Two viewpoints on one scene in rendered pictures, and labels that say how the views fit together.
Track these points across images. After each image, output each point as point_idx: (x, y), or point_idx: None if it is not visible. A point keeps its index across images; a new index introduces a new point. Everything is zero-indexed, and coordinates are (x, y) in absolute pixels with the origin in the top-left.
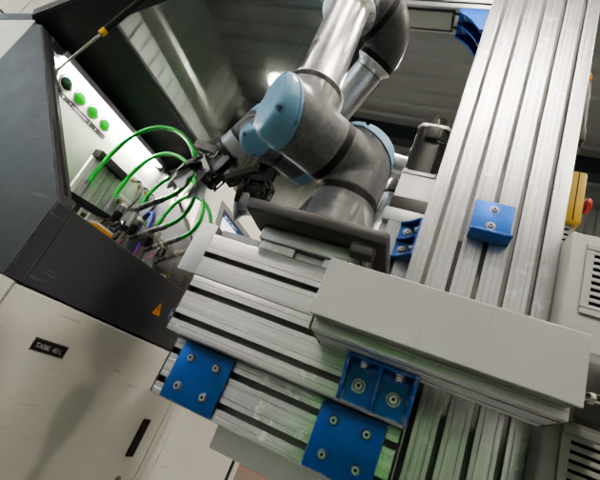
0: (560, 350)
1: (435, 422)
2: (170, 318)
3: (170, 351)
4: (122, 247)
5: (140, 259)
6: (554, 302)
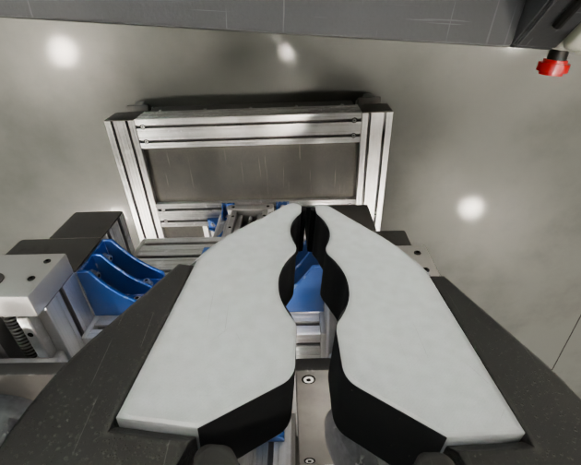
0: None
1: None
2: (16, 244)
3: (57, 230)
4: None
5: (63, 17)
6: None
